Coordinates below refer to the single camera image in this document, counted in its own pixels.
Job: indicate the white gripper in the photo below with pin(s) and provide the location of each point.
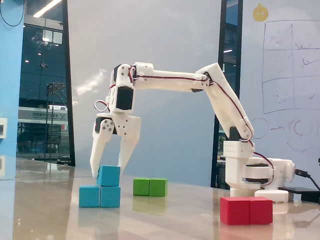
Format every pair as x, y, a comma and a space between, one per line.
124, 126

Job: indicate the small blue cube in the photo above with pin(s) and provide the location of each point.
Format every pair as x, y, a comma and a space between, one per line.
108, 176

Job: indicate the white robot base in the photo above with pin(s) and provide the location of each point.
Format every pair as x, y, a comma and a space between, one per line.
282, 170

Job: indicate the long blue block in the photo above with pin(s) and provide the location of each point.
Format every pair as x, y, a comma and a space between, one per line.
100, 197

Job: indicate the long green block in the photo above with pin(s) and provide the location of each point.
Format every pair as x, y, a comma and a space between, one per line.
150, 187

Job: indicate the long red block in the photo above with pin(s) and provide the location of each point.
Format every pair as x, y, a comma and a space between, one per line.
246, 211

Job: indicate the black metal scaffold tower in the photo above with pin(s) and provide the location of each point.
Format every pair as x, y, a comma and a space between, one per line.
56, 85

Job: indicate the flat black adapter box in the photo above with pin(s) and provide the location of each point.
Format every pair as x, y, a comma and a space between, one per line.
307, 193

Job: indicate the yellow round sticker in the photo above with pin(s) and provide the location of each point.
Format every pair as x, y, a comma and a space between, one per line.
260, 13

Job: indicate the black window frame post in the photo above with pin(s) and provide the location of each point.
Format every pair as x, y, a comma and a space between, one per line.
68, 75
239, 37
222, 30

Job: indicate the white wall socket box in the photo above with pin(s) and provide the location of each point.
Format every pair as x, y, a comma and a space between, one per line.
3, 127

